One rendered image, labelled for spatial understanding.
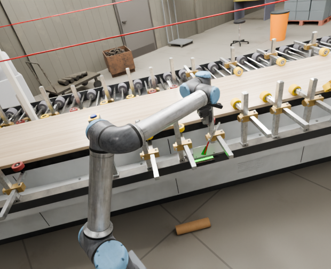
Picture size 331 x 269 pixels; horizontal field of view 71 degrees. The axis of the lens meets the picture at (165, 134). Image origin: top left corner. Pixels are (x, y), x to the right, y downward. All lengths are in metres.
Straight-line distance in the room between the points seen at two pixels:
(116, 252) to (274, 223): 1.48
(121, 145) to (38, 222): 1.78
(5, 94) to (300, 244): 4.65
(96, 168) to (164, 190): 1.28
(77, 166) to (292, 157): 2.00
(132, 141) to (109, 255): 0.56
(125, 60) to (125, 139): 5.18
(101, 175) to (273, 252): 1.52
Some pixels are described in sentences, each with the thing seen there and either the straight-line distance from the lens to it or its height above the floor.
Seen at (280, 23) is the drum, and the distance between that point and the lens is 7.02.
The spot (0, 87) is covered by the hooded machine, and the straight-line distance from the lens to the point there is 4.89.
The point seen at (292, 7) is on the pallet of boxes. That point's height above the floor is 0.48.
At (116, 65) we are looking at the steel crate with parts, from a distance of 6.05.
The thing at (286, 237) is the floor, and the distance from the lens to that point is 2.27.
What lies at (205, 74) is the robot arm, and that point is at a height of 1.37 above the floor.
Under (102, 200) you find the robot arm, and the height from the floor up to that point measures 1.06.
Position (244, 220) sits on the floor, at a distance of 2.30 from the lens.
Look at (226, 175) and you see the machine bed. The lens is 2.37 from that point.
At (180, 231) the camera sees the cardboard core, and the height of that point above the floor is 0.06.
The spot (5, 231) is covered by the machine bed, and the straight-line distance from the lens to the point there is 2.77.
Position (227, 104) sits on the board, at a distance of 2.06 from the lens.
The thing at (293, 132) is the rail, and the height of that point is 0.70.
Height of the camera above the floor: 1.88
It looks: 34 degrees down
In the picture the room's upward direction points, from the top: 11 degrees counter-clockwise
